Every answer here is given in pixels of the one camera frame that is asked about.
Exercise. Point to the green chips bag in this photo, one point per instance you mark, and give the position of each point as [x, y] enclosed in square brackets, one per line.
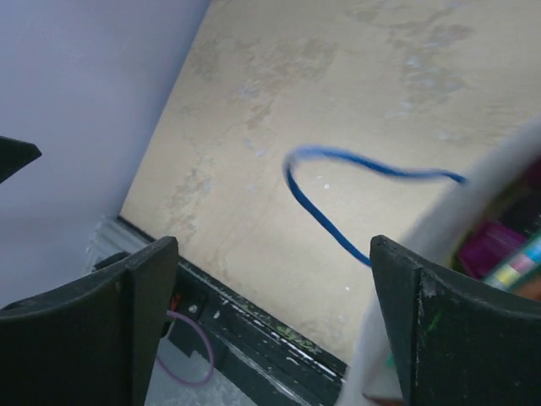
[518, 268]

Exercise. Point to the blue checkered paper bag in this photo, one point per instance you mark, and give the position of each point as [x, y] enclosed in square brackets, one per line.
[503, 186]

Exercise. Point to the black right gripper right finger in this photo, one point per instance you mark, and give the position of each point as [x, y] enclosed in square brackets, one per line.
[455, 341]

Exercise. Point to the purple snack packet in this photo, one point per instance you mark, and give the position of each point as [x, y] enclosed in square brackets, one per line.
[487, 247]

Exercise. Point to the black table edge rail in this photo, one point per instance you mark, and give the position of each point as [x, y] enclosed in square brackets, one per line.
[251, 357]

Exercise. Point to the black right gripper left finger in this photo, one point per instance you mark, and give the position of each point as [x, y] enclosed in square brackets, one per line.
[92, 341]

